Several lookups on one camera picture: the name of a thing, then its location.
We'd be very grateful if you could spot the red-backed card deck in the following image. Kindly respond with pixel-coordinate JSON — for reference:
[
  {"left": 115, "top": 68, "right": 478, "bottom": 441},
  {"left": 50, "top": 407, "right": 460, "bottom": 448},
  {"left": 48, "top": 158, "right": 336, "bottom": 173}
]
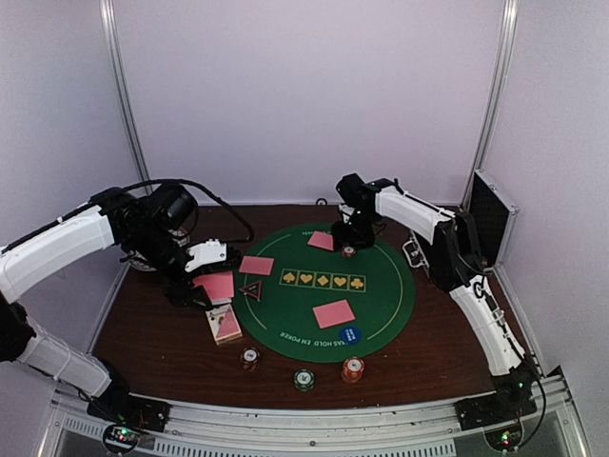
[{"left": 193, "top": 271, "right": 235, "bottom": 306}]

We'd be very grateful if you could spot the front aluminium rail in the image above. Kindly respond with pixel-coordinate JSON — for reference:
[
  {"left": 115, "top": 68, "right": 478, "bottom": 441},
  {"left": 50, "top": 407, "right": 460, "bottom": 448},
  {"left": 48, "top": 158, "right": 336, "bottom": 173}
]
[{"left": 33, "top": 375, "right": 592, "bottom": 456}]

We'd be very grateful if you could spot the playing card box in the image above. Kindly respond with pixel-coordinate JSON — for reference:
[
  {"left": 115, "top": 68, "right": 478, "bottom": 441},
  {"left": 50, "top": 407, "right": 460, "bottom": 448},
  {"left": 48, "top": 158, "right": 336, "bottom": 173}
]
[{"left": 206, "top": 304, "right": 243, "bottom": 346}]

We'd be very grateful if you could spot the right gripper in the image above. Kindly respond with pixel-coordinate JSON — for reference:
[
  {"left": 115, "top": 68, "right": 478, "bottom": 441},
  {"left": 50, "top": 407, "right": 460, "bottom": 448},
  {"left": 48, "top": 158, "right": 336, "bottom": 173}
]
[{"left": 334, "top": 209, "right": 379, "bottom": 250}]

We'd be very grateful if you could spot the orange 5 chip stack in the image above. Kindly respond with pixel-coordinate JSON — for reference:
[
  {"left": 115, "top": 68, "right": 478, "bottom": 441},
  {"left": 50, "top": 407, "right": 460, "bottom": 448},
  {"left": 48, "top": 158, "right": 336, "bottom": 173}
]
[{"left": 341, "top": 357, "right": 365, "bottom": 384}]

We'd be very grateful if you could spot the round green poker mat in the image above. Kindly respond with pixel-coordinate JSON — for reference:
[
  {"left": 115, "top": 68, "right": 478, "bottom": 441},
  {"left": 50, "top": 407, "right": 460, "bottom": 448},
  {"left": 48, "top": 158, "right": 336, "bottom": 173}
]
[{"left": 233, "top": 224, "right": 416, "bottom": 363}]

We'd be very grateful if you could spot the right aluminium frame post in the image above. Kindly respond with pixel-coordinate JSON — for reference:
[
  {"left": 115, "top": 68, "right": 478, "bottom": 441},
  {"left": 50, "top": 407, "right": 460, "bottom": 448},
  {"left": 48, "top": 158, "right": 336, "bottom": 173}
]
[{"left": 461, "top": 0, "right": 520, "bottom": 209}]

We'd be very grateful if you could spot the aluminium poker chip case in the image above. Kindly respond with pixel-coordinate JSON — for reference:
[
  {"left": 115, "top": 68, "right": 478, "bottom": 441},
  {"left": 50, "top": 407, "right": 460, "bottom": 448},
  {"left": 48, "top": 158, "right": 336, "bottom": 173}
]
[{"left": 402, "top": 169, "right": 519, "bottom": 284}]

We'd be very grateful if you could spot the green 20 chip stack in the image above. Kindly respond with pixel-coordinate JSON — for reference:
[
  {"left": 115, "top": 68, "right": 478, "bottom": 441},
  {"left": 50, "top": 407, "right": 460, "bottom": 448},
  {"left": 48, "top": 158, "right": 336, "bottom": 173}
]
[{"left": 293, "top": 368, "right": 315, "bottom": 392}]

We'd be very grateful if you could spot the black 100 chip stack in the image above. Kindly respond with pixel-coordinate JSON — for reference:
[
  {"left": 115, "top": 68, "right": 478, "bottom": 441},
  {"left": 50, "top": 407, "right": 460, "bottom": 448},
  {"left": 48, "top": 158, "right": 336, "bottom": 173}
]
[{"left": 240, "top": 348, "right": 261, "bottom": 371}]

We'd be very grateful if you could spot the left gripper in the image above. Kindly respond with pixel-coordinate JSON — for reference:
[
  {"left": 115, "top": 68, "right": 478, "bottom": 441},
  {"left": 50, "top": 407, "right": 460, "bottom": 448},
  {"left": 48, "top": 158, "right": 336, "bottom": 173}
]
[{"left": 128, "top": 225, "right": 213, "bottom": 310}]

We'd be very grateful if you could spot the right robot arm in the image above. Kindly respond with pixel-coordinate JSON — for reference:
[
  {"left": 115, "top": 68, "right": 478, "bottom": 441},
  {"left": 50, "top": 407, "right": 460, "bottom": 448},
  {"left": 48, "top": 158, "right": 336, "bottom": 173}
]
[{"left": 331, "top": 173, "right": 537, "bottom": 421}]

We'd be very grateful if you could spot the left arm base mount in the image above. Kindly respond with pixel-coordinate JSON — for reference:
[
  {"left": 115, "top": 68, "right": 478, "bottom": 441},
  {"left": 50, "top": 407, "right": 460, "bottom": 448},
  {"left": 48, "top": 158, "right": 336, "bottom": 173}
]
[{"left": 87, "top": 395, "right": 170, "bottom": 432}]

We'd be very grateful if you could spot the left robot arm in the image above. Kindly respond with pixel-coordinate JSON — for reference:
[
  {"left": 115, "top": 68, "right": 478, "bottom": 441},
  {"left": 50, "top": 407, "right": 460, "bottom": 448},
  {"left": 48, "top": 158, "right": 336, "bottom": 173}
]
[{"left": 1, "top": 179, "right": 242, "bottom": 423}]

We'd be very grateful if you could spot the black triangular all-in button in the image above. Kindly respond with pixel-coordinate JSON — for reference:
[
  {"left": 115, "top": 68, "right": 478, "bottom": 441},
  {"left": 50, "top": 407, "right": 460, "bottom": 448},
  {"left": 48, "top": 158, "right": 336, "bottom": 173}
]
[{"left": 239, "top": 280, "right": 263, "bottom": 302}]

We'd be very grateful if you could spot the patterned round plate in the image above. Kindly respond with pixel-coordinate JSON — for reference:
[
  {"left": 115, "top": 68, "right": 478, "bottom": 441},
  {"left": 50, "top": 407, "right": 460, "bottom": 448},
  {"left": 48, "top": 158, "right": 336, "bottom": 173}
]
[{"left": 122, "top": 227, "right": 190, "bottom": 272}]

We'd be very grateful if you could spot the blue small blind button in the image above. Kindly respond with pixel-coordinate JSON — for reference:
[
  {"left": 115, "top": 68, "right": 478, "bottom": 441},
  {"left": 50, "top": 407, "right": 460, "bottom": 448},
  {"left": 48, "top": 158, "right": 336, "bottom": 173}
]
[{"left": 340, "top": 326, "right": 363, "bottom": 346}]

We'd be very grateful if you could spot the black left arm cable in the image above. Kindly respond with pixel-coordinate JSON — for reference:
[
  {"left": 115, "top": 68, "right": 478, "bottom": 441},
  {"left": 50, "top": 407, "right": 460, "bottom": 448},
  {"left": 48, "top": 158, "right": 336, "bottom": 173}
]
[{"left": 118, "top": 178, "right": 253, "bottom": 244}]

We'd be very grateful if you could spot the dealt card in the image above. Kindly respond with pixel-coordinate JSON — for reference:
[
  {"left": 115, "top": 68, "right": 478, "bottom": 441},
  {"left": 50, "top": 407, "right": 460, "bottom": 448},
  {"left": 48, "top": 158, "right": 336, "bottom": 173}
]
[
  {"left": 307, "top": 231, "right": 334, "bottom": 251},
  {"left": 239, "top": 256, "right": 274, "bottom": 276},
  {"left": 313, "top": 300, "right": 356, "bottom": 329}
]

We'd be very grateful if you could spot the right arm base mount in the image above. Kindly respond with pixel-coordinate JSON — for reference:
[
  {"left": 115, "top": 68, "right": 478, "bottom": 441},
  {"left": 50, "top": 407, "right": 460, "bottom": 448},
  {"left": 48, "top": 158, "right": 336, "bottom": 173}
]
[{"left": 455, "top": 393, "right": 538, "bottom": 431}]

